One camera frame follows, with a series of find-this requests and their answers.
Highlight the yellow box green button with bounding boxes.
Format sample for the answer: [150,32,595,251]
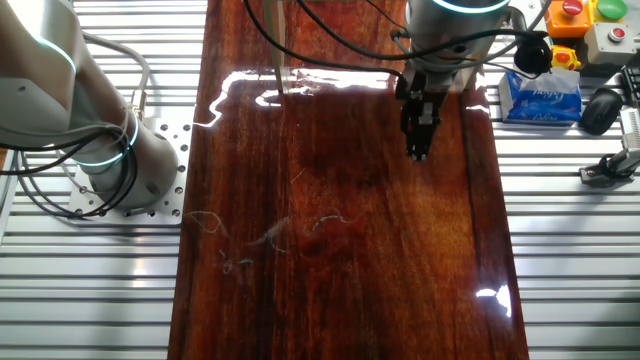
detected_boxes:
[588,0,630,24]

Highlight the black camera cable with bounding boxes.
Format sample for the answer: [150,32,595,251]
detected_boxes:
[297,0,549,61]

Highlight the silver perforated base plate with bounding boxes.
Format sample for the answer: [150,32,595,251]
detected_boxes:
[67,117,194,227]

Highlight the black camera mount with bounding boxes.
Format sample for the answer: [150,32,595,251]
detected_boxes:
[579,152,639,189]

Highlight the small silver camera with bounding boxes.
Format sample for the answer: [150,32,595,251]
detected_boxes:
[607,107,640,176]

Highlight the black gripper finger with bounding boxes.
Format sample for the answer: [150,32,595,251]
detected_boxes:
[401,105,412,151]
[408,103,443,162]

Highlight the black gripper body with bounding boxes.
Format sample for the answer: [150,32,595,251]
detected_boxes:
[394,67,449,109]

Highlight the orange emergency stop box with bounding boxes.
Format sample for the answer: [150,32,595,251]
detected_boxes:
[544,0,594,40]

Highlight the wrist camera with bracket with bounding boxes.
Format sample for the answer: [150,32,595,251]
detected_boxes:
[513,33,554,76]

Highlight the grey cable metal connector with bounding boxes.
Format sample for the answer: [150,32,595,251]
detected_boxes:
[79,32,152,122]

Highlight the black base cable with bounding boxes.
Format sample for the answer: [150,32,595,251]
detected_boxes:
[0,124,140,221]

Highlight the blue tissue pack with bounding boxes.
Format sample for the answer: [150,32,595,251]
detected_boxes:
[498,67,584,126]

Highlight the grey box small red button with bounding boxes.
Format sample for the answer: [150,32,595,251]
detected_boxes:
[583,20,640,66]

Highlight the black computer mouse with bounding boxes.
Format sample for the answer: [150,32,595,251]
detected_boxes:
[578,87,625,136]

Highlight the black keyboard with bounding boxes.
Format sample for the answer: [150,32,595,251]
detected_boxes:
[619,64,640,109]

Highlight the thin black wire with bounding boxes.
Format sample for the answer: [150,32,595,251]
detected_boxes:
[363,0,409,32]

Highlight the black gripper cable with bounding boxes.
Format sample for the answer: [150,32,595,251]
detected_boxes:
[242,0,409,84]

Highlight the glossy dark wooden board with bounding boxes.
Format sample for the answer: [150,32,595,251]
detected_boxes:
[167,0,531,360]

